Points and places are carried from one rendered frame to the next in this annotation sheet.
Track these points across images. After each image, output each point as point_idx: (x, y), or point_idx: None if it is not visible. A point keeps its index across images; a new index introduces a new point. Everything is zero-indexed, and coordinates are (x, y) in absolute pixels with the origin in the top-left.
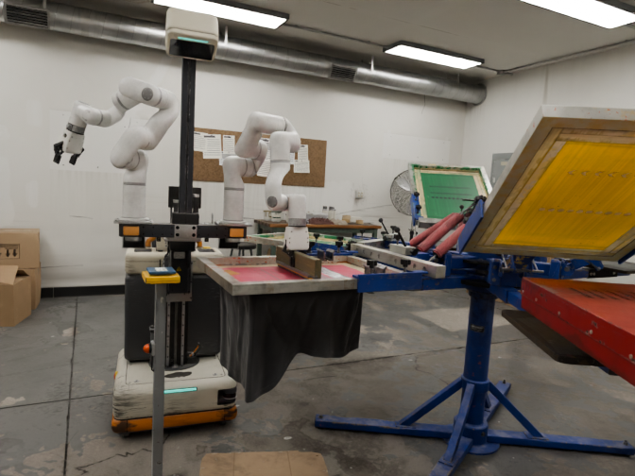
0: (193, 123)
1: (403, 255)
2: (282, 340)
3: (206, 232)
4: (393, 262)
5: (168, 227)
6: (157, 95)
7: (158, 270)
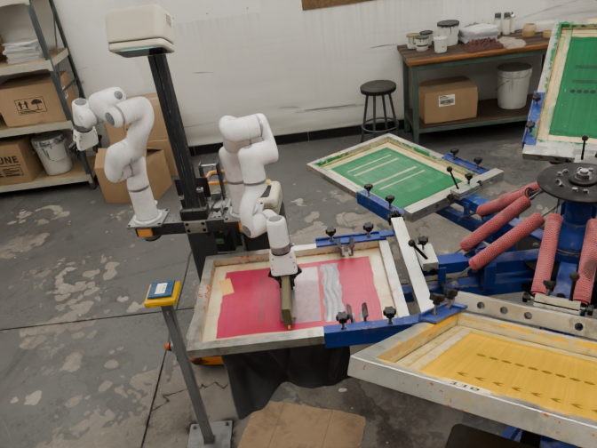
0: (176, 119)
1: (419, 273)
2: (260, 376)
3: (216, 227)
4: (408, 278)
5: (179, 225)
6: (118, 120)
7: (156, 292)
